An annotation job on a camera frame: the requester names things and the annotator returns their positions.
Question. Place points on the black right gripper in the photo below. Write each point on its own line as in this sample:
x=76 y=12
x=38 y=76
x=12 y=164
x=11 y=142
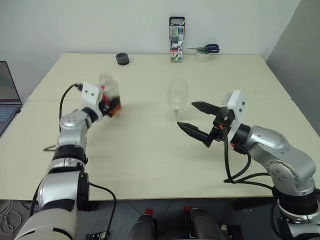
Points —
x=223 y=125

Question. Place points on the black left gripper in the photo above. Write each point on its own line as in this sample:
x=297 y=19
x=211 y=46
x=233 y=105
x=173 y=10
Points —
x=105 y=107

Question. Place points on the clear plastic bottle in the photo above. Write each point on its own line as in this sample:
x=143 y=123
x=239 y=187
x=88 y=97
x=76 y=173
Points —
x=110 y=82

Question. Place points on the clear wine glass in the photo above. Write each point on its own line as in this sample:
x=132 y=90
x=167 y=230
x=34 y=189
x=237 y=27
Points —
x=177 y=92

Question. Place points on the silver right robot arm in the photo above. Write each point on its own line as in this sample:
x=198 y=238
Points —
x=275 y=142

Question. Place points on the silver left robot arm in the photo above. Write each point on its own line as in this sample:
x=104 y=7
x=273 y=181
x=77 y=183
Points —
x=70 y=130

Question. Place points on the black round lid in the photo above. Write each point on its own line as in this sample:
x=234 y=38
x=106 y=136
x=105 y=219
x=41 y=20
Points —
x=122 y=59

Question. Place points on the clear tape roll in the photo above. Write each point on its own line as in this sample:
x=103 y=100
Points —
x=203 y=57

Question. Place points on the marker pen pack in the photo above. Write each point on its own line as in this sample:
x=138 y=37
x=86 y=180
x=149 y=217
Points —
x=177 y=40

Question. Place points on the dark rounded shape red top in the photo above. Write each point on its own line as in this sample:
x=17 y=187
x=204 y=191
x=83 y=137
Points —
x=142 y=227
x=202 y=225

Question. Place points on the grey laptop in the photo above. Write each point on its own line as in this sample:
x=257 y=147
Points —
x=7 y=100

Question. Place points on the grey partition panel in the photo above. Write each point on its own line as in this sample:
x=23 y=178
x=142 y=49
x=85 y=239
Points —
x=300 y=62

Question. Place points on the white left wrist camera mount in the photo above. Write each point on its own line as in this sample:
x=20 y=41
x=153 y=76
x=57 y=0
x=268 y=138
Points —
x=90 y=92

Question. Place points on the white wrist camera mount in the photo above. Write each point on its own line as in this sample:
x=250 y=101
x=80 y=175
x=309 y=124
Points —
x=90 y=92
x=237 y=107

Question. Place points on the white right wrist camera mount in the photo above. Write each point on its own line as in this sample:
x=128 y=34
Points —
x=237 y=107

